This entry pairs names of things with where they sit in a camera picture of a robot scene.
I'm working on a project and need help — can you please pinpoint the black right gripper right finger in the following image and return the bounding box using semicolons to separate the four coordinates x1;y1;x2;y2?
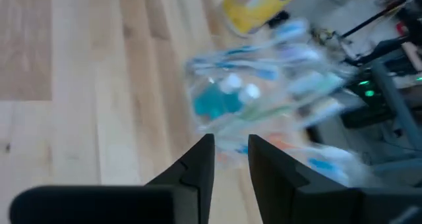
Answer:
247;134;361;224

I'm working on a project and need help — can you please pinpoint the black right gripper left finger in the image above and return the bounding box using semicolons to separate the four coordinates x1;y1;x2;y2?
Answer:
145;133;216;224

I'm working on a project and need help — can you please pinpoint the green toothbrush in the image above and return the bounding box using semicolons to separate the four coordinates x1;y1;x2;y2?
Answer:
230;72;346;125

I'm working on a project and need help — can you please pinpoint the blue mouthwash bottle white cap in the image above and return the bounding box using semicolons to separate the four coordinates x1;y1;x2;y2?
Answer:
237;82;262;115
193;72;245;121

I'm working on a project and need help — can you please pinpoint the blue toothbrush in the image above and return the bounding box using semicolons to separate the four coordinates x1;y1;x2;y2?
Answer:
227;18;309;57
235;144;367;187
186;57;281;82

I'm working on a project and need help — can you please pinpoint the purple toothbrush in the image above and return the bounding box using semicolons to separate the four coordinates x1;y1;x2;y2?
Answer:
280;44;326;65

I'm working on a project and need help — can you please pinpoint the clear acrylic organizer box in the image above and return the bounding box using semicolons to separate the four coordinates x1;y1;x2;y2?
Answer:
183;42;334;171

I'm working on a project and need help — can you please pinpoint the yellow Lysol wipes canister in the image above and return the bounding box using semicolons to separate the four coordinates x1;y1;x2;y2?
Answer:
222;0;309;37

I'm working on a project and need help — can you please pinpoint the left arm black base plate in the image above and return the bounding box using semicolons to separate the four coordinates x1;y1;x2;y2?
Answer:
341;103;402;130

